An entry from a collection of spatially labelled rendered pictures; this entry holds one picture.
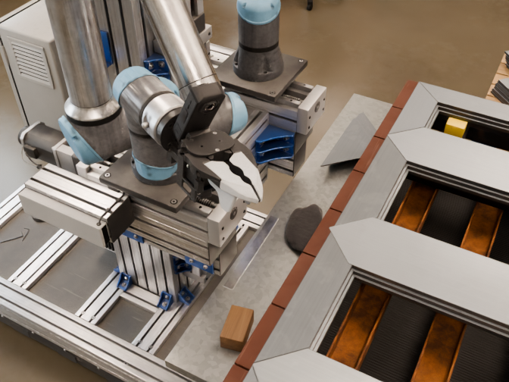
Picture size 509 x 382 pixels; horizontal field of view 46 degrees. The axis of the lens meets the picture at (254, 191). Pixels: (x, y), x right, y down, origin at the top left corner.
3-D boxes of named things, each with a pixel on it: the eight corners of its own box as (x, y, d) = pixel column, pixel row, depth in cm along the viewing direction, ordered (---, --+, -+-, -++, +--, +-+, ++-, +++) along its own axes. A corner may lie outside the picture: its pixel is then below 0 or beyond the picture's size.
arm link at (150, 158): (203, 166, 109) (199, 117, 102) (148, 191, 105) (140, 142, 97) (180, 143, 114) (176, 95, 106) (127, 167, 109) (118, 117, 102)
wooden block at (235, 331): (232, 315, 157) (231, 304, 154) (254, 320, 156) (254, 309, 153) (220, 347, 150) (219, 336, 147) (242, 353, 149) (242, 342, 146)
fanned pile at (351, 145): (393, 121, 218) (395, 112, 215) (354, 186, 193) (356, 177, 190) (361, 111, 222) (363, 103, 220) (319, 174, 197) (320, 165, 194)
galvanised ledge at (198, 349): (403, 114, 226) (404, 107, 224) (235, 402, 143) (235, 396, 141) (353, 99, 233) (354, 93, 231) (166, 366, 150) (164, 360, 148)
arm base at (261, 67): (223, 73, 176) (222, 43, 169) (248, 49, 185) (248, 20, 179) (269, 87, 171) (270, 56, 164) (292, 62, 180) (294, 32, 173)
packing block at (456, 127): (465, 129, 199) (468, 120, 196) (461, 138, 196) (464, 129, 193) (447, 125, 201) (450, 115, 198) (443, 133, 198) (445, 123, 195)
